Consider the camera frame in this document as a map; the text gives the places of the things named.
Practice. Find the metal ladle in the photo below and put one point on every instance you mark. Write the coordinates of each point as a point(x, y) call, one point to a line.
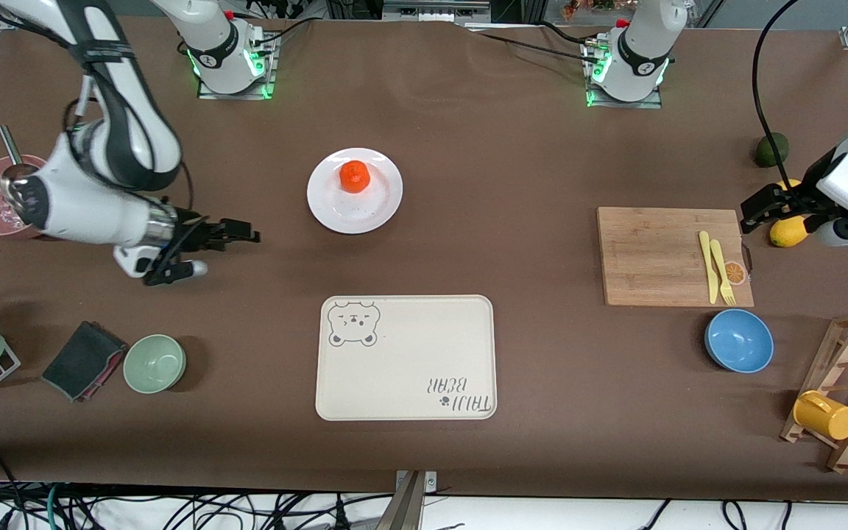
point(10, 144)

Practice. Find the green avocado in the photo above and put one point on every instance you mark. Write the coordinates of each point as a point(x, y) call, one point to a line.
point(771, 151)

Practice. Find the yellow plastic knife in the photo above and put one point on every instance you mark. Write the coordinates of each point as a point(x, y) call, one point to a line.
point(705, 250)

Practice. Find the yellow plastic fork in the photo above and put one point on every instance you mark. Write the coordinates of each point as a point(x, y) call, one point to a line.
point(718, 258)

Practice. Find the white round plate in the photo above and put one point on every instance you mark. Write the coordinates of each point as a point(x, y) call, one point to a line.
point(374, 211)

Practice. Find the yellow lemon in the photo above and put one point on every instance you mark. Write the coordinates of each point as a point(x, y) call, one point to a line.
point(790, 184)
point(788, 235)

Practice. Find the cream tray with bear print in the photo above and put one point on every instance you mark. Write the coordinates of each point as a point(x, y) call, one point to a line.
point(424, 353)

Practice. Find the metal table clamp bracket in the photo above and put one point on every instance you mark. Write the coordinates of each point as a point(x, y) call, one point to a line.
point(430, 482)

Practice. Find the orange mandarin fruit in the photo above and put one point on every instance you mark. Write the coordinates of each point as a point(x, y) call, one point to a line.
point(355, 177)

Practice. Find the orange slice sticker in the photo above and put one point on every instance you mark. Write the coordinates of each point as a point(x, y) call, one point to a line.
point(737, 274)

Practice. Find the wooden cutting board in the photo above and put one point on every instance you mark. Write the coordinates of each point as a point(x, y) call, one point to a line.
point(652, 250)

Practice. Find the grey camera mount pole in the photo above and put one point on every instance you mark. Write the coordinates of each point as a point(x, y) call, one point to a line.
point(403, 511)

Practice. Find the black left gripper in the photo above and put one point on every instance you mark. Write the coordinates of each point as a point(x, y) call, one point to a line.
point(796, 197)

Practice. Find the dark grey folded cloth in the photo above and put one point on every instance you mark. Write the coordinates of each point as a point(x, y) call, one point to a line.
point(82, 357)

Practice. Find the brown table cover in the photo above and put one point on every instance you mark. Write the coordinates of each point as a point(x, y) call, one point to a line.
point(468, 147)

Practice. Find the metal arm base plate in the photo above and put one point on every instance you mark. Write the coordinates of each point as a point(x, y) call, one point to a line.
point(626, 104)
point(236, 96)

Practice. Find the pale green bowl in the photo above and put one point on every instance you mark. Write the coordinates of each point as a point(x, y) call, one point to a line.
point(154, 364)

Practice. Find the grey metal box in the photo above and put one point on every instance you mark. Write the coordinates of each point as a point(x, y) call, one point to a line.
point(435, 11)

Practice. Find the blue bowl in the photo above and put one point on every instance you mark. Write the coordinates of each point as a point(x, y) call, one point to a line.
point(739, 342)

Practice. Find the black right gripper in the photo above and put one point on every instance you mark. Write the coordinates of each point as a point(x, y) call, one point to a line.
point(194, 228)

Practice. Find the wooden cup rack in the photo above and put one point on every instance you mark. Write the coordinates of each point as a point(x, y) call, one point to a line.
point(841, 458)

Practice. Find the yellow mug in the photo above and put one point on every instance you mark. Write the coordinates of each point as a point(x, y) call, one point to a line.
point(829, 419)

